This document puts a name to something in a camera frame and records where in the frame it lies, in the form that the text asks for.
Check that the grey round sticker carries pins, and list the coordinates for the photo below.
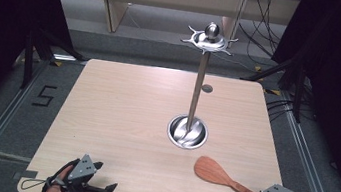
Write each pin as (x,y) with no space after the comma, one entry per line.
(207,88)

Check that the steel utensil rack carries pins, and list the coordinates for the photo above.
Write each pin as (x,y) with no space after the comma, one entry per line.
(196,96)

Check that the black tripod stand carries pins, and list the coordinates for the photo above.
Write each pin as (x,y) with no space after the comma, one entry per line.
(31,53)
(298,83)

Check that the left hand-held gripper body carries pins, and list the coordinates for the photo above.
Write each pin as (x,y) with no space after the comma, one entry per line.
(82,167)

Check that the wooden rice spatula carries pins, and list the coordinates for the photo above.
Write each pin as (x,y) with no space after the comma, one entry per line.
(214,173)

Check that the light wooden furniture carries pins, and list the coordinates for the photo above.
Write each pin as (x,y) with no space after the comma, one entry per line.
(114,4)

